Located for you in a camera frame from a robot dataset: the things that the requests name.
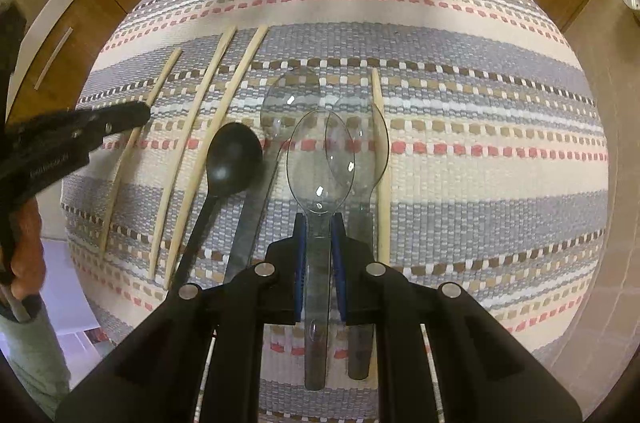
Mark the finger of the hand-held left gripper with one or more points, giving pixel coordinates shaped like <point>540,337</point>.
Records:
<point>117,118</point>

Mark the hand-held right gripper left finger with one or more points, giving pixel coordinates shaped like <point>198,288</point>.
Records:
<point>300,263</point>

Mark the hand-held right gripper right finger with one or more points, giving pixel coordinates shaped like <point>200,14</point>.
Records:
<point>340,263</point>

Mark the wooden chopstick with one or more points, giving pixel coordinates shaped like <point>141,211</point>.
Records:
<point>131,148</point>
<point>192,123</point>
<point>383,183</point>
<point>222,113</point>

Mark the clear plastic spoon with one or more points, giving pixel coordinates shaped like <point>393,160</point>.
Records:
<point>282,103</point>
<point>320,163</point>
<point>369,173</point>

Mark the black plastic spoon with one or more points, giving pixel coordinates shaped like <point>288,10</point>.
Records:
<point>232,163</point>

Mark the person's left hand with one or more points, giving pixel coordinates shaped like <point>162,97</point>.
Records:
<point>29,253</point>

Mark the striped woven mat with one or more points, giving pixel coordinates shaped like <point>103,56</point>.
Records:
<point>475,153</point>

